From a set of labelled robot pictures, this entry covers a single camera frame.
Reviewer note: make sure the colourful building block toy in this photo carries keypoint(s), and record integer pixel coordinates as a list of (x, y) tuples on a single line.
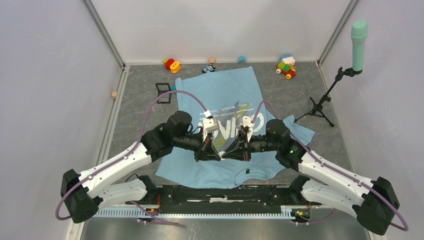
[(286, 66)]

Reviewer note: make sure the black open brooch box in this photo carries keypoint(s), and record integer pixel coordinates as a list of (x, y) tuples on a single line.
[(162, 89)]

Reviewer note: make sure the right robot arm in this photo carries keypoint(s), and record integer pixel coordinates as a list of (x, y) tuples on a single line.
[(373, 203)]

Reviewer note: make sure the red orange green toy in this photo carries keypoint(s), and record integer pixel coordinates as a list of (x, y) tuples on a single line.
[(172, 65)]

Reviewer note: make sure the mint green microphone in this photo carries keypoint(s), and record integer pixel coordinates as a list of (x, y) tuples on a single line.
[(358, 35)]

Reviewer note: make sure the black base frame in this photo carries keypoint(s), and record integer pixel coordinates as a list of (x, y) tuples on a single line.
[(247, 201)]

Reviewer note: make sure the tan cube on rail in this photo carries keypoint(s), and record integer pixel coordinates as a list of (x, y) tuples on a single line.
[(114, 95)]

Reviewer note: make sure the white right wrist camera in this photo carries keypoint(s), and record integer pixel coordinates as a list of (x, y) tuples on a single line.
[(245, 124)]

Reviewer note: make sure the black microphone tripod stand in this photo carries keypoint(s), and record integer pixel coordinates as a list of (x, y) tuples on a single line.
[(317, 107)]

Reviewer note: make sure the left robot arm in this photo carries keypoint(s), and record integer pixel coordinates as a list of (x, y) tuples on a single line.
[(84, 193)]

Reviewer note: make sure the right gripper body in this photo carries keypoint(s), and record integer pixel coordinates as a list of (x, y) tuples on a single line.
[(250, 147)]

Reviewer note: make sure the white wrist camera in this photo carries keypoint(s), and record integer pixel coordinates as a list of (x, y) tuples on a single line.
[(209, 124), (245, 124)]

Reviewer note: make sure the black blue toy car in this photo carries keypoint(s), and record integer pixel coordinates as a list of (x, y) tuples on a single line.
[(208, 69)]

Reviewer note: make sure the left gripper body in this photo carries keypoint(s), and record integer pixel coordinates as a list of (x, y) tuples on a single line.
[(203, 141)]

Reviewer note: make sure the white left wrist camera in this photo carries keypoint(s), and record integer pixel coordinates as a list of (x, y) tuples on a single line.
[(209, 124)]

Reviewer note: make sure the light blue printed t-shirt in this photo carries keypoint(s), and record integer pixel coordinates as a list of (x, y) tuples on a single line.
[(227, 94)]

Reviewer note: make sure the blue round cap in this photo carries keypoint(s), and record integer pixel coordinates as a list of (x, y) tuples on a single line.
[(241, 59)]

